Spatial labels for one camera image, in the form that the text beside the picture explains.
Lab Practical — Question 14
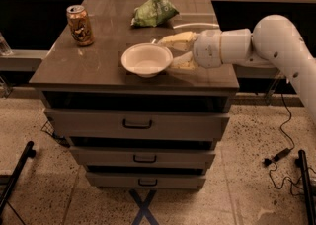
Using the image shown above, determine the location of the green jalapeno chip bag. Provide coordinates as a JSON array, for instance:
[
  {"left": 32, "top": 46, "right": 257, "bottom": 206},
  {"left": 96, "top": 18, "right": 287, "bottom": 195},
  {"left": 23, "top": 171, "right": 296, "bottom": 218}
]
[{"left": 131, "top": 0, "right": 179, "bottom": 27}]

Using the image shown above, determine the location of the black wire basket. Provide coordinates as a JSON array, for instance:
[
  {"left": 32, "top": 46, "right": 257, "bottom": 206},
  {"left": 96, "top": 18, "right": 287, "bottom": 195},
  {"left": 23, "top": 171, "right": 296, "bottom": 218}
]
[{"left": 41, "top": 120, "right": 70, "bottom": 148}]

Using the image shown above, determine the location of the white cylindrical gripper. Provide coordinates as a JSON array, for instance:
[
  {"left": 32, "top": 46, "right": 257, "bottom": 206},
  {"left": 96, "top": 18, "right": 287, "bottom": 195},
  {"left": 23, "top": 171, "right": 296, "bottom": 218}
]
[{"left": 158, "top": 30, "right": 222, "bottom": 70}]

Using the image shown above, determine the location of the middle grey drawer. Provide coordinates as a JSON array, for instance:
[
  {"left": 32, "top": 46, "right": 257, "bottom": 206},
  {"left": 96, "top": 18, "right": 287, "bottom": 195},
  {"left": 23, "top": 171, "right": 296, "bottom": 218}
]
[{"left": 70, "top": 146, "right": 215, "bottom": 169}]

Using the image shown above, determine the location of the gold patterned drink can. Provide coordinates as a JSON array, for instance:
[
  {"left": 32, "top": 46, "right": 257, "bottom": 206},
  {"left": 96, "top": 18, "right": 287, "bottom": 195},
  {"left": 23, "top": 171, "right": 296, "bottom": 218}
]
[{"left": 66, "top": 5, "right": 94, "bottom": 46}]

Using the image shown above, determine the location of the top grey drawer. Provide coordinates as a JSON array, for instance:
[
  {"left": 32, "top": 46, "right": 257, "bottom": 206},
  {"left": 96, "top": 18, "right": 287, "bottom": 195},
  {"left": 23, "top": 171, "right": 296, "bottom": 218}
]
[{"left": 44, "top": 109, "right": 229, "bottom": 141}]

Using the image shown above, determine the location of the grey drawer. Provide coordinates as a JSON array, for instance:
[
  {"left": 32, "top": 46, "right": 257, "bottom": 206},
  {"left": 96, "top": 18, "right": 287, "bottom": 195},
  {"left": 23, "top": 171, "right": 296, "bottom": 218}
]
[
  {"left": 86, "top": 172, "right": 206, "bottom": 190},
  {"left": 44, "top": 109, "right": 229, "bottom": 141},
  {"left": 70, "top": 146, "right": 215, "bottom": 169}
]

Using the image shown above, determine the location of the bottom grey drawer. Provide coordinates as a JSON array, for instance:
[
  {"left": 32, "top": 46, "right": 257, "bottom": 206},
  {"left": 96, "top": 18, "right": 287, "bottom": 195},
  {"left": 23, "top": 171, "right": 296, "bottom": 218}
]
[{"left": 86, "top": 172, "right": 206, "bottom": 190}]

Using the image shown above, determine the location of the black power adapter cable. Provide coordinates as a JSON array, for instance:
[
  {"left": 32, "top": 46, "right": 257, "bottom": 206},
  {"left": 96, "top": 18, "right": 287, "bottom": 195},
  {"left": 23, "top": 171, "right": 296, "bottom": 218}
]
[{"left": 263, "top": 70, "right": 316, "bottom": 197}]

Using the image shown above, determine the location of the black left stand leg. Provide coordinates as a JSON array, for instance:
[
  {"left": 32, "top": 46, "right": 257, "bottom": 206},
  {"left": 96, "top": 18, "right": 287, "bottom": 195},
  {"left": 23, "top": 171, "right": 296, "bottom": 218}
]
[{"left": 0, "top": 141, "right": 36, "bottom": 215}]

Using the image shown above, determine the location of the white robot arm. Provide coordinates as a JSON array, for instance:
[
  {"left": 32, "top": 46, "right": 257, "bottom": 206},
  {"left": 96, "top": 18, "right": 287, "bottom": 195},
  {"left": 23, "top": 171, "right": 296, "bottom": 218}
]
[{"left": 159, "top": 15, "right": 316, "bottom": 122}]

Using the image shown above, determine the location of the black stand leg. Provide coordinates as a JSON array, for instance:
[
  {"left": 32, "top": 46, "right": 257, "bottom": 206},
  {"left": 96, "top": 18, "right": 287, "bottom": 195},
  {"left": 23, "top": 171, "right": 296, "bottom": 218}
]
[
  {"left": 0, "top": 141, "right": 36, "bottom": 215},
  {"left": 296, "top": 149, "right": 316, "bottom": 225}
]

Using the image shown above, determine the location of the clear glass at left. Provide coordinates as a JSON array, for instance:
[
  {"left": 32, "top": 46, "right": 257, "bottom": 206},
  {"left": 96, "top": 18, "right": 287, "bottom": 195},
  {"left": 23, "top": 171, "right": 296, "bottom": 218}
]
[{"left": 0, "top": 33, "right": 13, "bottom": 56}]

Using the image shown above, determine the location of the white paper bowl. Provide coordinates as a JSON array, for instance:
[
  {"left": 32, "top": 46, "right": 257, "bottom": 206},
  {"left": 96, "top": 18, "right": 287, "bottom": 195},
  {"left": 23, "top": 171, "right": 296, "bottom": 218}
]
[{"left": 121, "top": 43, "right": 173, "bottom": 78}]

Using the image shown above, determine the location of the grey drawer cabinet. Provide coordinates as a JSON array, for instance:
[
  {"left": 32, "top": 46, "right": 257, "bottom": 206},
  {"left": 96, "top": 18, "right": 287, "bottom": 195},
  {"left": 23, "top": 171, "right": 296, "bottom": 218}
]
[{"left": 30, "top": 0, "right": 239, "bottom": 176}]

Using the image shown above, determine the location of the black right stand leg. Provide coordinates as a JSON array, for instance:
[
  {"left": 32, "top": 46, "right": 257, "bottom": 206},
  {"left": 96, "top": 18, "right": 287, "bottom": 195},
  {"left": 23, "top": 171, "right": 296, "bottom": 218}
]
[{"left": 296, "top": 149, "right": 316, "bottom": 225}]

